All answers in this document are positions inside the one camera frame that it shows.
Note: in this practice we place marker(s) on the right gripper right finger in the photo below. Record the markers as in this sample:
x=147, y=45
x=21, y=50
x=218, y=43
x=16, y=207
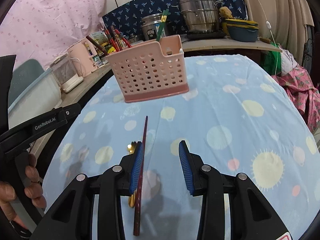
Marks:
x=251, y=215

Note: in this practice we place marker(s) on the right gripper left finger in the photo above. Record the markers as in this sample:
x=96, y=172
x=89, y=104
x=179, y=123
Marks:
x=71, y=215

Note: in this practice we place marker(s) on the dark maroon chopstick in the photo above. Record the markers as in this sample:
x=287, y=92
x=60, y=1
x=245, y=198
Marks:
x=102, y=49

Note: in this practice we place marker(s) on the person's left hand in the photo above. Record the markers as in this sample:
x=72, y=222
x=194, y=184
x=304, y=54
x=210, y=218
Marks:
x=13, y=173

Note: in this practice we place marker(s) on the white dish rack box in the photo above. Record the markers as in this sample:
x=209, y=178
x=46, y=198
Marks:
x=33, y=91

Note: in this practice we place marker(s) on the gold flower teaspoon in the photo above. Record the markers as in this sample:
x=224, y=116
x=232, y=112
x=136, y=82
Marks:
x=131, y=149

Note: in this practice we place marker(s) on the white blender appliance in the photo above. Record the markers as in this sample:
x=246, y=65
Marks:
x=65, y=73

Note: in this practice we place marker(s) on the pink electric kettle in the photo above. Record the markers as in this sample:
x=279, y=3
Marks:
x=81, y=55

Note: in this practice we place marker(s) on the blue planet-print tablecloth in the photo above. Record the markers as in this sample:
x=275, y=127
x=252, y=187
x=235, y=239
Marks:
x=235, y=116

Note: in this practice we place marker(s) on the pink dotted curtain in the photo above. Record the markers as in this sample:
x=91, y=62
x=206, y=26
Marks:
x=44, y=29

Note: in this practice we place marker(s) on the red chopstick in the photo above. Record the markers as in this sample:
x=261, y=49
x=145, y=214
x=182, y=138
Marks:
x=110, y=39
x=123, y=38

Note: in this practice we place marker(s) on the pink perforated utensil basket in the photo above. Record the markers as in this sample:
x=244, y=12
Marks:
x=151, y=69

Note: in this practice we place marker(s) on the pink floral fabric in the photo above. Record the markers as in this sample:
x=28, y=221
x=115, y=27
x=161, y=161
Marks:
x=304, y=95

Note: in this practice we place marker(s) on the navy floral cloth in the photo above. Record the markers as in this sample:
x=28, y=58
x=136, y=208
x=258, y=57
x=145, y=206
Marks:
x=127, y=18

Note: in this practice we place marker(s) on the green cloth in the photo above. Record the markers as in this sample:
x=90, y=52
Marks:
x=272, y=62

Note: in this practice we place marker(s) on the stainless steel rice cooker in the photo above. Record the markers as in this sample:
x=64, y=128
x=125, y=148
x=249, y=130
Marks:
x=150, y=26

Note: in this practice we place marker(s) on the blue and yellow stacked bowls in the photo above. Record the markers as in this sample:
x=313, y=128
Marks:
x=242, y=30

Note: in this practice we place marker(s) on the large stainless steel pot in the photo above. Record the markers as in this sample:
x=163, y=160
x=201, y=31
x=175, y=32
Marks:
x=201, y=16

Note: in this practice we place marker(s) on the beige hanging curtain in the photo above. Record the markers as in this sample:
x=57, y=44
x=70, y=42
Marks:
x=285, y=21

